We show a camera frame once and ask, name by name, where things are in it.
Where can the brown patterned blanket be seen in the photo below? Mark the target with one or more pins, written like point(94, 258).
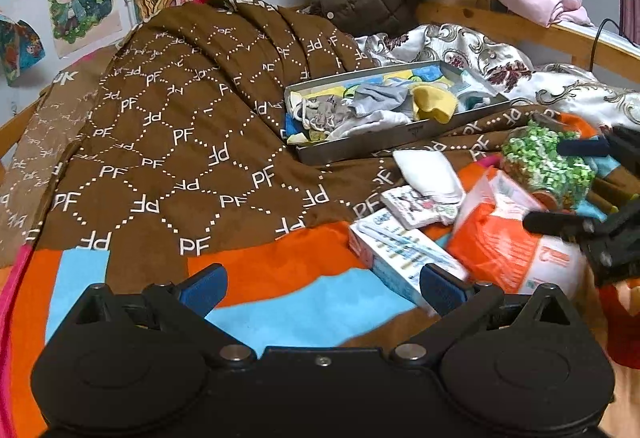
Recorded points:
point(175, 108)

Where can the colourful striped blanket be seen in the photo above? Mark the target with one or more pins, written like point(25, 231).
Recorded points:
point(300, 303)

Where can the orange plastic bag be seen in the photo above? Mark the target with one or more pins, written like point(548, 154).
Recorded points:
point(500, 243)

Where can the metal tray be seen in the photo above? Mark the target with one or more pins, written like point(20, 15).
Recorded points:
point(390, 138)

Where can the floral satin quilt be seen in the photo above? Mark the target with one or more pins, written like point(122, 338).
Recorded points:
point(450, 48)

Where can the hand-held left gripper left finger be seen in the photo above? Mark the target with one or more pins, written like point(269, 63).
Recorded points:
point(202, 288)

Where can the blue white paper box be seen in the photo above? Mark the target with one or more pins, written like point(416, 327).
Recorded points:
point(400, 258)

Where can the grey sock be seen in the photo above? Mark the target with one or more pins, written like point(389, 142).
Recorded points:
point(380, 96)

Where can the pink bed sheet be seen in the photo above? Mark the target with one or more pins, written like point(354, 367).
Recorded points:
point(7, 318)

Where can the jar of green paper stars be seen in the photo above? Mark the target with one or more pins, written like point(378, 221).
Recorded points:
point(540, 163)

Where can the white teal sock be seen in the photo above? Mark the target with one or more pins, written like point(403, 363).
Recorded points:
point(475, 96)

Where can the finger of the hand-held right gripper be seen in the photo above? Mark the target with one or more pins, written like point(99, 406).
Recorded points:
point(555, 220)
point(585, 147)

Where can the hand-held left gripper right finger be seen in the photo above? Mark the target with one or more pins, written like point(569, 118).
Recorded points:
point(442, 290)

